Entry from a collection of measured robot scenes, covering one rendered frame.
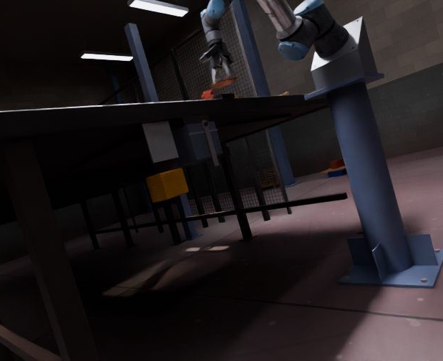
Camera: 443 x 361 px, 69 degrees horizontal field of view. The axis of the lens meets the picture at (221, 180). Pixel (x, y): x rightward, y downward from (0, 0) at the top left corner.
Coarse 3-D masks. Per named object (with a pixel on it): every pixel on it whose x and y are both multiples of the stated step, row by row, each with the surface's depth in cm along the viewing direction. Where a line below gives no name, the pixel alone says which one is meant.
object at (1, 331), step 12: (0, 324) 143; (0, 336) 128; (12, 336) 123; (0, 348) 146; (12, 348) 117; (24, 348) 108; (36, 348) 105; (0, 360) 145; (12, 360) 148; (36, 360) 96; (48, 360) 93; (60, 360) 91
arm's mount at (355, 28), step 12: (348, 24) 145; (360, 24) 138; (360, 36) 135; (348, 48) 135; (360, 48) 133; (324, 60) 143; (336, 60) 138; (348, 60) 134; (360, 60) 131; (372, 60) 140; (312, 72) 146; (324, 72) 143; (336, 72) 139; (348, 72) 136; (360, 72) 132; (324, 84) 144
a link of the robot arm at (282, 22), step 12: (264, 0) 119; (276, 0) 119; (276, 12) 122; (288, 12) 123; (276, 24) 126; (288, 24) 125; (300, 24) 126; (312, 24) 130; (276, 36) 133; (288, 36) 127; (300, 36) 127; (312, 36) 131; (288, 48) 130; (300, 48) 128
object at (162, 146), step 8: (144, 128) 96; (152, 128) 98; (160, 128) 100; (168, 128) 102; (152, 136) 97; (160, 136) 100; (168, 136) 102; (152, 144) 97; (160, 144) 99; (168, 144) 101; (152, 152) 96; (160, 152) 98; (168, 152) 101; (176, 152) 103; (152, 160) 96; (160, 160) 98
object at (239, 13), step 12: (240, 0) 561; (240, 12) 560; (240, 24) 566; (252, 36) 567; (252, 48) 561; (252, 60) 567; (264, 84) 567; (264, 96) 566; (276, 132) 568; (276, 144) 572; (276, 156) 577; (288, 168) 575; (288, 180) 572
